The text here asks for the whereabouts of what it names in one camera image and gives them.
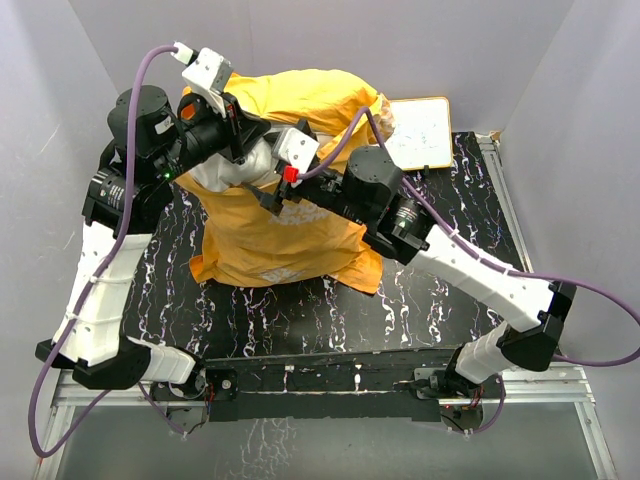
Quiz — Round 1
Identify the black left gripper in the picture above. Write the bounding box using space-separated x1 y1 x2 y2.
152 90 271 183

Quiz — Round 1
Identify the white pillow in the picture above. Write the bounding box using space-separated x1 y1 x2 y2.
189 140 278 193

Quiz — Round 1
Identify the orange pillowcase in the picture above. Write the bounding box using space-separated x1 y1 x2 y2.
176 69 394 294

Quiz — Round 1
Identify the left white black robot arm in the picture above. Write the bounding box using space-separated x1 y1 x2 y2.
35 85 271 399

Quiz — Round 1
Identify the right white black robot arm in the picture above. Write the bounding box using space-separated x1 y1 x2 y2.
241 141 576 397

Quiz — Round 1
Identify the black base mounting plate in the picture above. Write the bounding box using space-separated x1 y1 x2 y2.
149 357 506 424

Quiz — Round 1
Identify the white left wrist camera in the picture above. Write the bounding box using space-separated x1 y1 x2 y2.
182 48 233 117

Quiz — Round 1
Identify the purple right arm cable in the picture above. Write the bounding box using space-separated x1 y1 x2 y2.
284 107 640 369

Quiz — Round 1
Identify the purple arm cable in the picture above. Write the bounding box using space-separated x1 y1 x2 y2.
27 43 196 459
284 107 640 369

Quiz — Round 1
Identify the small whiteboard with gold frame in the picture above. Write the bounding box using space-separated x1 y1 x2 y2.
386 97 454 171

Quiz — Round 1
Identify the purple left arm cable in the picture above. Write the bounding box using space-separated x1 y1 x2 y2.
27 43 196 459

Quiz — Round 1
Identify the aluminium frame rail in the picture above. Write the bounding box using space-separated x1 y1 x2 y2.
34 134 619 480

